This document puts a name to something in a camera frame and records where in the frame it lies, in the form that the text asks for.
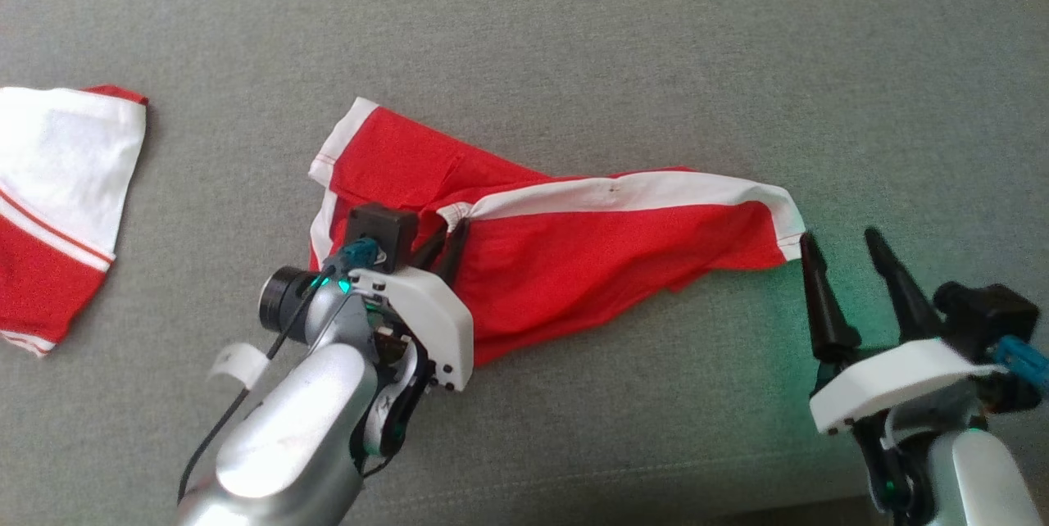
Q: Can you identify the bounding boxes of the red shorts with white stripe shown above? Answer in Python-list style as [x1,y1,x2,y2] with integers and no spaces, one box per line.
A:
[308,97,809,368]

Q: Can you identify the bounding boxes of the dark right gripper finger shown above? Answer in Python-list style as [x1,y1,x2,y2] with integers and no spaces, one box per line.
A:
[799,231,862,364]
[865,227,944,343]

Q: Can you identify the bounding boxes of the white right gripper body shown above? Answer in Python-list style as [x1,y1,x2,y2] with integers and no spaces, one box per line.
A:
[809,338,1009,436]

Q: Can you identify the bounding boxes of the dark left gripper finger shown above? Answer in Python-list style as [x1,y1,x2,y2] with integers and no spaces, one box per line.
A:
[438,216,474,286]
[408,224,451,272]

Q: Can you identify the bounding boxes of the grey fabric sofa seat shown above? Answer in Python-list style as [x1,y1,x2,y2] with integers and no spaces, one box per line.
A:
[0,0,1049,526]

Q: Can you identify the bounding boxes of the red white numbered jersey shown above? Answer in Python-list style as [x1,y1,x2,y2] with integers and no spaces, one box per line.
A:
[0,84,150,359]

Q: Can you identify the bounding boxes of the black cable with teal plug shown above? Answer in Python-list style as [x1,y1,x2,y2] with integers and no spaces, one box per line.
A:
[176,238,386,506]
[994,335,1049,396]

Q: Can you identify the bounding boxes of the white cable label tag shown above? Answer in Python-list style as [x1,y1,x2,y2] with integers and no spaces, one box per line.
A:
[207,342,270,390]

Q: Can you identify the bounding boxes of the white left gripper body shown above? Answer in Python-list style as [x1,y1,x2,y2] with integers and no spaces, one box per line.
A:
[347,264,475,393]

